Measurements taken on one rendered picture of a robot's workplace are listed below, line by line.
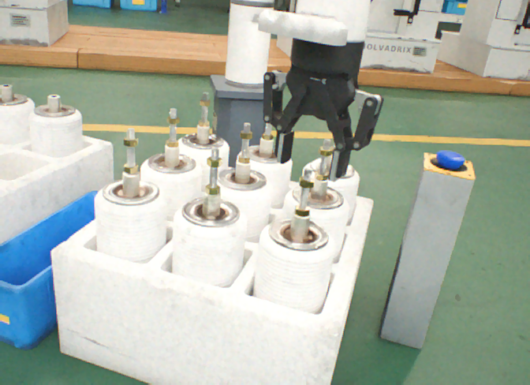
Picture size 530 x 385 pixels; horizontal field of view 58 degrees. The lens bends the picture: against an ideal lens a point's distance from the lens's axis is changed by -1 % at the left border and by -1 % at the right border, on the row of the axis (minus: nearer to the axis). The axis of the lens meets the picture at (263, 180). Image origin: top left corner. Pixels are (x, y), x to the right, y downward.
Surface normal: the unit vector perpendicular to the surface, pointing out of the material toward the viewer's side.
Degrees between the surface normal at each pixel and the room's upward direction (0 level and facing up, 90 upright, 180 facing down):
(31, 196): 90
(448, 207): 90
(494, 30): 90
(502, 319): 0
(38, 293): 92
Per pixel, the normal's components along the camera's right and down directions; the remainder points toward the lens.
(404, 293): -0.30, 0.36
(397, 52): 0.19, 0.43
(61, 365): 0.11, -0.91
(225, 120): -0.57, 0.30
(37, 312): 0.94, 0.25
